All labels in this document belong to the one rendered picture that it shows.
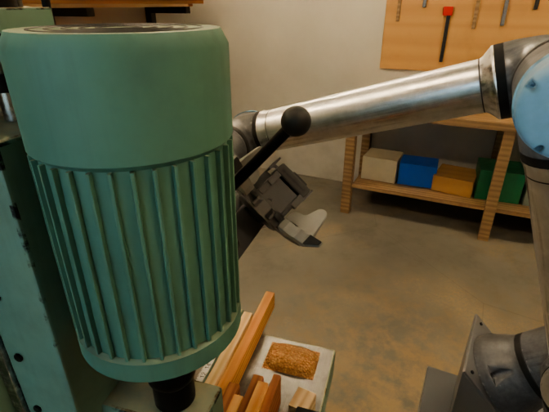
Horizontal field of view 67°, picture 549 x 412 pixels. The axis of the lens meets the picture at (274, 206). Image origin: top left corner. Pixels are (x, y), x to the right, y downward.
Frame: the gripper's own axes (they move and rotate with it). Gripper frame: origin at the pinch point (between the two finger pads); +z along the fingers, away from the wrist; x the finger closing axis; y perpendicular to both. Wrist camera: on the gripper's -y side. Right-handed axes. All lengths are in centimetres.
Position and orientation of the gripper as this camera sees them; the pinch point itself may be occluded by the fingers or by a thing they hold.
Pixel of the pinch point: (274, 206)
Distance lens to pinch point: 50.4
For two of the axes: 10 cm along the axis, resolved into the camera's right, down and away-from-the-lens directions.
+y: 6.9, -7.1, 1.7
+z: 1.9, -0.5, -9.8
